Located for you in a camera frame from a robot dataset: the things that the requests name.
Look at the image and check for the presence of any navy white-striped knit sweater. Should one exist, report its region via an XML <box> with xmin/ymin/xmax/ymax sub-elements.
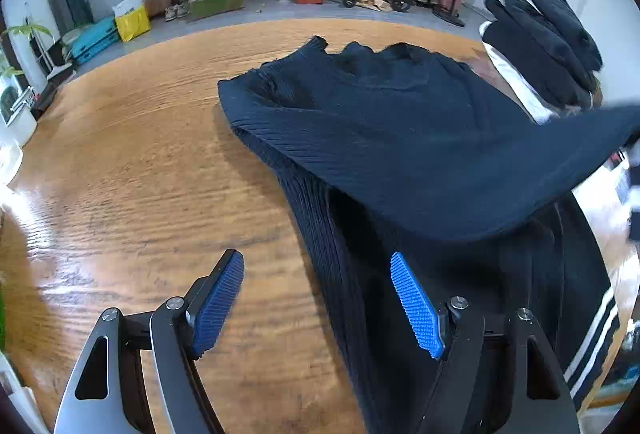
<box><xmin>217</xmin><ymin>36</ymin><xmax>640</xmax><ymax>434</ymax></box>

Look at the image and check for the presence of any teal bag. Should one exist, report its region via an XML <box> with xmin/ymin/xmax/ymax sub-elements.
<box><xmin>64</xmin><ymin>16</ymin><xmax>121</xmax><ymax>65</ymax></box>

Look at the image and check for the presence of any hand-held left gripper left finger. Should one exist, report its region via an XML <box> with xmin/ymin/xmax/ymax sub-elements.
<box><xmin>52</xmin><ymin>249</ymin><xmax>246</xmax><ymax>434</ymax></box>

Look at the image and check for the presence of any green cardboard box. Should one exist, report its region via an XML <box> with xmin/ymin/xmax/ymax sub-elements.
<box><xmin>189</xmin><ymin>0</ymin><xmax>247</xmax><ymax>21</ymax></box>

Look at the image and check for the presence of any white plant pot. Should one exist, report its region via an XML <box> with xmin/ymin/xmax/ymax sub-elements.
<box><xmin>0</xmin><ymin>74</ymin><xmax>39</xmax><ymax>149</ymax></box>

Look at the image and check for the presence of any folded black fuzzy sweater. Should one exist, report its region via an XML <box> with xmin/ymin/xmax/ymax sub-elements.
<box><xmin>528</xmin><ymin>0</ymin><xmax>604</xmax><ymax>70</ymax></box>

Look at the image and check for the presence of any green potted plant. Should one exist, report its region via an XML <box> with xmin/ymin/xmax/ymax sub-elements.
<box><xmin>0</xmin><ymin>0</ymin><xmax>52</xmax><ymax>82</ymax></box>

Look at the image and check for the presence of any white floor stand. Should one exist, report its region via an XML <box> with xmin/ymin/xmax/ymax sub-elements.
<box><xmin>27</xmin><ymin>16</ymin><xmax>77</xmax><ymax>87</ymax></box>

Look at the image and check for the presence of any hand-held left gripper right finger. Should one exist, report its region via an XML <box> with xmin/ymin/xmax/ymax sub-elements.
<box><xmin>390</xmin><ymin>251</ymin><xmax>582</xmax><ymax>434</ymax></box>

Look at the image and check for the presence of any pair of white shoes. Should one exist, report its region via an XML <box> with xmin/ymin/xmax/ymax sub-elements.
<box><xmin>164</xmin><ymin>2</ymin><xmax>194</xmax><ymax>22</ymax></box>

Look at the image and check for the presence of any yellow bag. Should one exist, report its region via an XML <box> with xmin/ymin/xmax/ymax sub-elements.
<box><xmin>113</xmin><ymin>0</ymin><xmax>152</xmax><ymax>43</ymax></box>

